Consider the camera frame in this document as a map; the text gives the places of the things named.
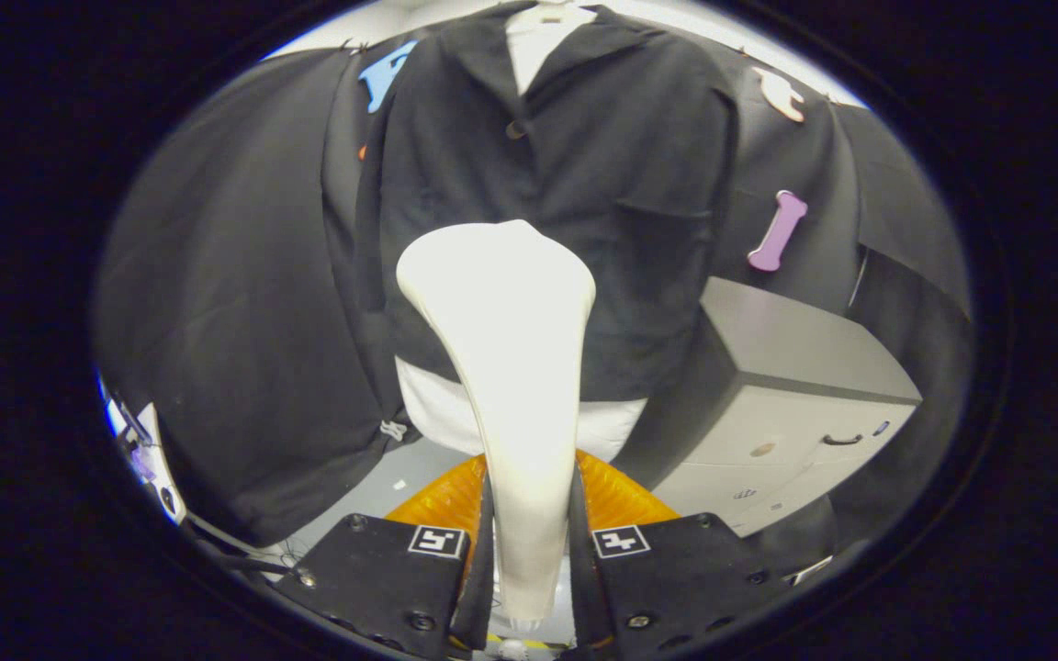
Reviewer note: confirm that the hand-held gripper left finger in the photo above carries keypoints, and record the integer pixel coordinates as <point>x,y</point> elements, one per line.
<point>483,578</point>

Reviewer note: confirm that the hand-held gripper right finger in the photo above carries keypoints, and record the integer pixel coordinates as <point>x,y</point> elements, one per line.
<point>584,578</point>

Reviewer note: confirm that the white garment steamer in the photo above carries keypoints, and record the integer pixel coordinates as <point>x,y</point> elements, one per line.
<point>515,367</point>

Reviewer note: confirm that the black suit jacket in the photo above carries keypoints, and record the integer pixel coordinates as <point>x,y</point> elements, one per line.
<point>621,184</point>

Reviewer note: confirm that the grey and beige cabinet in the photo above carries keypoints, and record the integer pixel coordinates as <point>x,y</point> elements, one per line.
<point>795,358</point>

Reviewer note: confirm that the white electrical device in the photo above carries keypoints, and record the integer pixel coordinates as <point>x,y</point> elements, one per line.
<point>148,459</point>

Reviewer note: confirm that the black backdrop cloth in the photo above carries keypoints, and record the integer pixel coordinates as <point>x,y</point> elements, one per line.
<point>235,275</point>

